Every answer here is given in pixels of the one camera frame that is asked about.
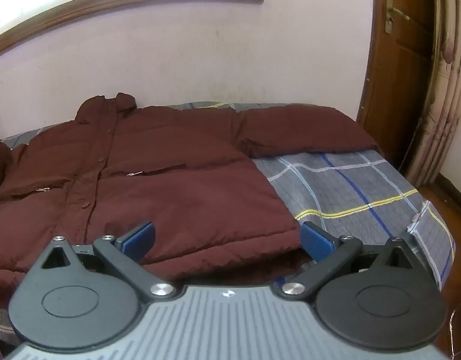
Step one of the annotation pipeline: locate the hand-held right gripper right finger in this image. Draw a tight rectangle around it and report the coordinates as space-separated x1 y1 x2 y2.
279 221 434 303

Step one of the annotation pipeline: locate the maroon puffer jacket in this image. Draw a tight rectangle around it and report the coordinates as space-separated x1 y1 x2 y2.
0 92 383 289

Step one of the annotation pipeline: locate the beige patterned curtain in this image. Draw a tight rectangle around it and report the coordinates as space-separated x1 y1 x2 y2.
403 0 461 189

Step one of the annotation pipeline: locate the grey plaid bed sheet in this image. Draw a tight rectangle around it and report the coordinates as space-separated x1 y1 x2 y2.
0 101 457 332

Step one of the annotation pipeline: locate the brass door handle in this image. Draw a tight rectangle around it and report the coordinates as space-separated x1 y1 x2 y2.
382 0 411 34

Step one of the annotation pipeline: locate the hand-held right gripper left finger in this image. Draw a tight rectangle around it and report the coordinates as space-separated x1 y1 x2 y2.
27 221 176 303

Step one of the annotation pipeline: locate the brown wooden door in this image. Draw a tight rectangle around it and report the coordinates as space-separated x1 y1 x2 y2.
356 0 441 181

